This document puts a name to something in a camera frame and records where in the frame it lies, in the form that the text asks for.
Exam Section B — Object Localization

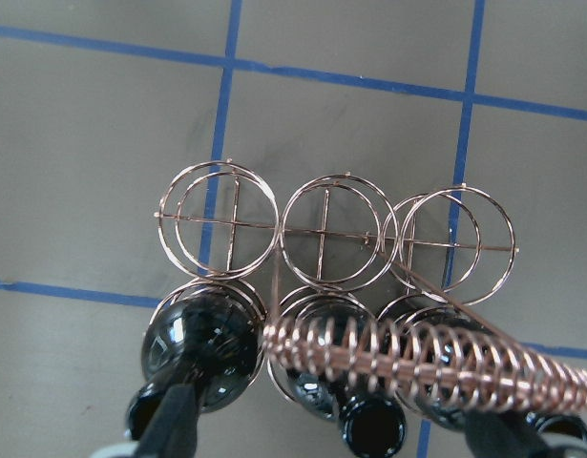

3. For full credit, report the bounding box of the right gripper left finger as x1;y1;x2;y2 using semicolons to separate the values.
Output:
133;385;199;458

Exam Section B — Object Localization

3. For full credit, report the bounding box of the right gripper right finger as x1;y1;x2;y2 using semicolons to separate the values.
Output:
464;410;550;458

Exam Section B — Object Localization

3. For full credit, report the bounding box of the black wine bottle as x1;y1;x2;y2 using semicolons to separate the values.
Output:
286;296;407;457

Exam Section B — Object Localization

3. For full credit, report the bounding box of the black bottle in basket end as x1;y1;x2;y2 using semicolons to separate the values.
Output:
127;288;264;440

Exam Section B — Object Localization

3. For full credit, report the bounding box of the black bottle under basket handle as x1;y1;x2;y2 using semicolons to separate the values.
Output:
379;296;587;430

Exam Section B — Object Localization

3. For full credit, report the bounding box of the copper wire wine basket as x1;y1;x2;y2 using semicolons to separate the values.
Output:
153;156;587;416

